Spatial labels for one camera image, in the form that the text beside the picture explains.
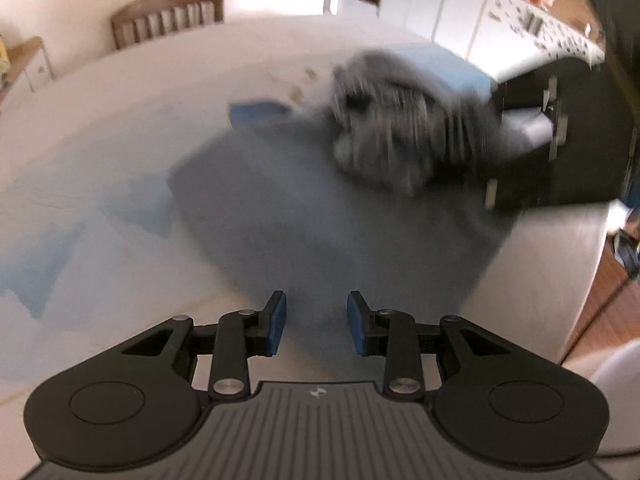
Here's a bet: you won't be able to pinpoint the tall white cabinet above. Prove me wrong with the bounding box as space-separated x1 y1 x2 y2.
380 0 490 56

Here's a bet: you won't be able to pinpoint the printed white-blue tablecloth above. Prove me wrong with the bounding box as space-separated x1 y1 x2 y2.
0 12 608 461

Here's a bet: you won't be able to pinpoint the sticker-covered white cabinet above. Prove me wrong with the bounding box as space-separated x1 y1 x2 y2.
467 0 608 82

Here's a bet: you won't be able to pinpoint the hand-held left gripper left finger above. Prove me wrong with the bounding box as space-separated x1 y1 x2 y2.
120 290 288 402

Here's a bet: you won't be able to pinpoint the slatted wooden chair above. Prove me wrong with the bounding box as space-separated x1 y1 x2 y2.
110 0 226 51

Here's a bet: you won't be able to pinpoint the white rounded object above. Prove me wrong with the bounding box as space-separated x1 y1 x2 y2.
562 337 640 461

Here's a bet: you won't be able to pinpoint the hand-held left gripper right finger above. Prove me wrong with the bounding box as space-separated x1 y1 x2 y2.
346 290 516 403

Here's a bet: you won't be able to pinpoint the blue-grey pants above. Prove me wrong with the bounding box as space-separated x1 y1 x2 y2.
167 49 523 386

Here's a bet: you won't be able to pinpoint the low white cabinet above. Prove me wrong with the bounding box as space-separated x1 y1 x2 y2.
336 0 384 20

